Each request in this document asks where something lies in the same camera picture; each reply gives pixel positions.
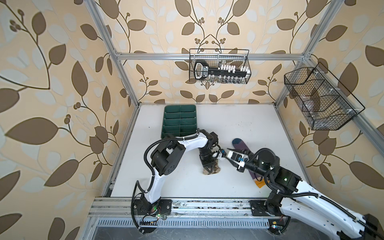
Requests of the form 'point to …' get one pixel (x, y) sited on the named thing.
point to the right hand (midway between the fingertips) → (230, 150)
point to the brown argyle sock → (216, 168)
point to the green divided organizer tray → (179, 120)
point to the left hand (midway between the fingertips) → (211, 169)
